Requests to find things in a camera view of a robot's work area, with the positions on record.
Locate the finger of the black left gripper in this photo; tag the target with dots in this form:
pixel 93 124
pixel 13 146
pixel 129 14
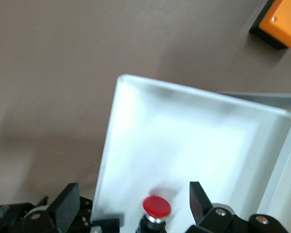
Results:
pixel 106 225
pixel 86 211

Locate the orange button enclosure box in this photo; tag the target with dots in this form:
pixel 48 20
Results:
pixel 286 26

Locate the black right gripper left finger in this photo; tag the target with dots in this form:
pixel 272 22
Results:
pixel 63 206

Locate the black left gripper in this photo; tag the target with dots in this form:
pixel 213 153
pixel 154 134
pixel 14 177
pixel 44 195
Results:
pixel 4 221

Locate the white drawer holding red button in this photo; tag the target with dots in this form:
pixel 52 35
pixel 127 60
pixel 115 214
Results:
pixel 184 145

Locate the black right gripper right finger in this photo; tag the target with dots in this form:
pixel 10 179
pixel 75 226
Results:
pixel 201 208

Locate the brown table mat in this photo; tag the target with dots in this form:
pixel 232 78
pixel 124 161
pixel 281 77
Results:
pixel 63 72

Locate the red cap push button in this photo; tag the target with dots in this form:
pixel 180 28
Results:
pixel 157 206

